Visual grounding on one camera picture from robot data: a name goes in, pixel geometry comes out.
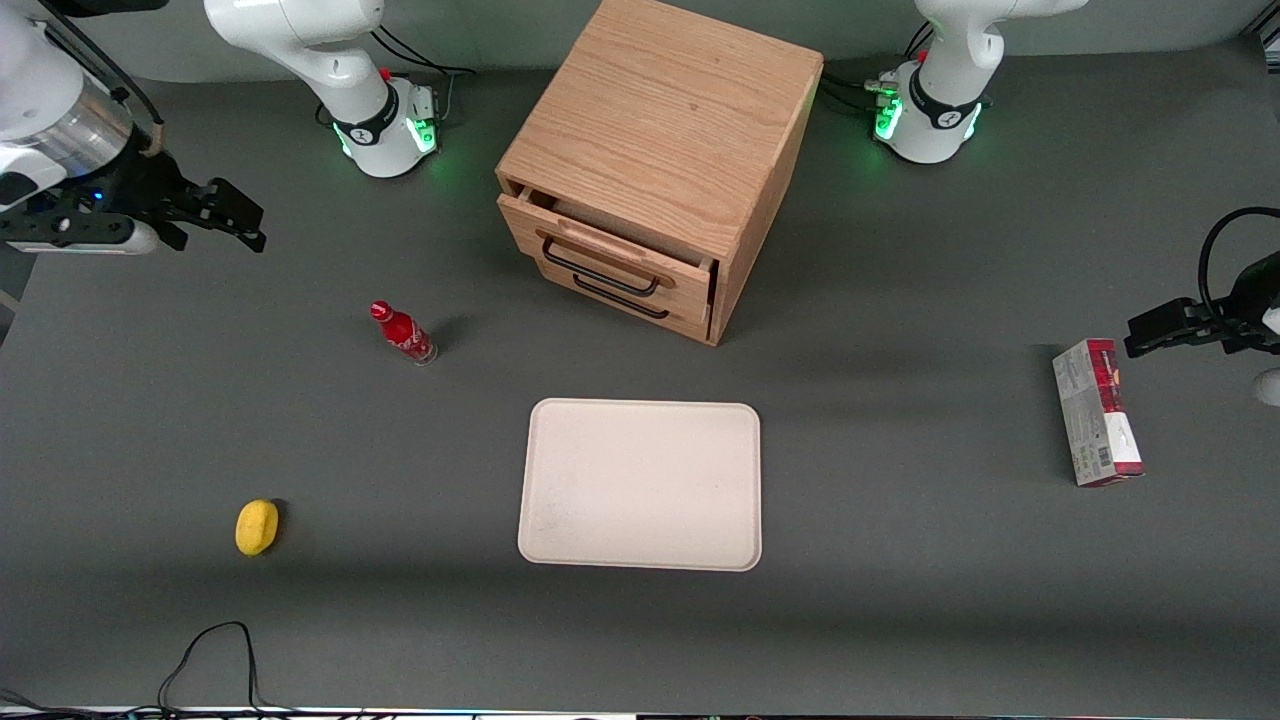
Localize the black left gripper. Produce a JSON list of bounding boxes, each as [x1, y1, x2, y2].
[[1124, 250, 1280, 359]]

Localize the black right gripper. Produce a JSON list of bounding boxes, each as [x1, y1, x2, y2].
[[95, 150, 268, 253]]

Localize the black metal drawer handle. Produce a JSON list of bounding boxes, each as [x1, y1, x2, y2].
[[572, 273, 671, 322], [541, 236, 662, 299]]

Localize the oak wooden drawer cabinet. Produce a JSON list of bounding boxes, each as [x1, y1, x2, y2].
[[495, 0, 826, 347]]

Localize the red and grey carton box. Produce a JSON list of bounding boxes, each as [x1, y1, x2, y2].
[[1052, 338, 1146, 488]]

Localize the red soda bottle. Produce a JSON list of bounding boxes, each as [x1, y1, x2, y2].
[[370, 300, 439, 367]]

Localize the yellow lemon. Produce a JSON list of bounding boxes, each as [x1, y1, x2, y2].
[[235, 499, 281, 557]]

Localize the beige rectangular tray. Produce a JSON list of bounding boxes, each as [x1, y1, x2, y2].
[[517, 398, 763, 573]]

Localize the black looped gripper cable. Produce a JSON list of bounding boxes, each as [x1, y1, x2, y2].
[[1198, 206, 1280, 323]]

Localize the black arm base cables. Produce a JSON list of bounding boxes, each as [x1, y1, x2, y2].
[[315, 22, 477, 129], [818, 20, 937, 119]]

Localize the thin black table cable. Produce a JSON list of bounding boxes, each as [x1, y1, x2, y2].
[[0, 621, 311, 720]]

